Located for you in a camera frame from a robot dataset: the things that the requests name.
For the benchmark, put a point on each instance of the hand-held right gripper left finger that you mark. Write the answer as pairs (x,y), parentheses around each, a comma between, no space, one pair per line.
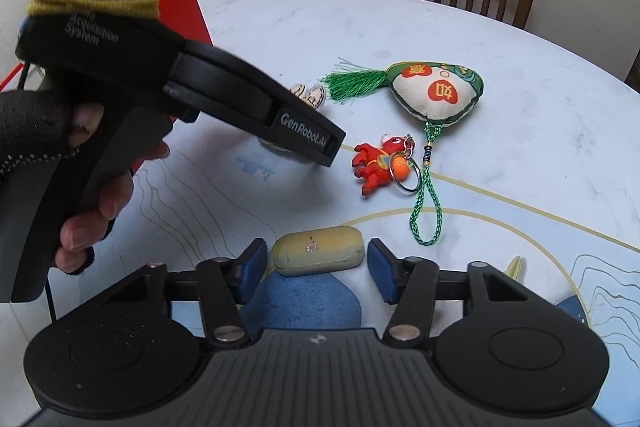
(252,269)

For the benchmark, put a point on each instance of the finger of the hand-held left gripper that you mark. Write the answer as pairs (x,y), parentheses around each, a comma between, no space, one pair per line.
(260,112)

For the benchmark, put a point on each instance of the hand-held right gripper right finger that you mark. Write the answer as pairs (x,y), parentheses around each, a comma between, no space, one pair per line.
(382,274)

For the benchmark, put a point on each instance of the yellow oblong case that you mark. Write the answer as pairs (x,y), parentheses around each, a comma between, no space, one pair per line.
(317,251)

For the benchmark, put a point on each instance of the red cardboard box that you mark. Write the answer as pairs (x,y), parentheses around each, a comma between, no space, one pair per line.
(185,14)

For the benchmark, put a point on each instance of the person's left hand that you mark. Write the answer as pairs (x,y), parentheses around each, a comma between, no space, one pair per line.
(30,127)

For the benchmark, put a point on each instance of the yellow yarn band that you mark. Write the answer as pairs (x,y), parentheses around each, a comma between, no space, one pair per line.
(95,6)

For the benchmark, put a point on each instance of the green tasselled sachet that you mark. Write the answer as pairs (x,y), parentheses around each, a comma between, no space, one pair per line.
(435,92)

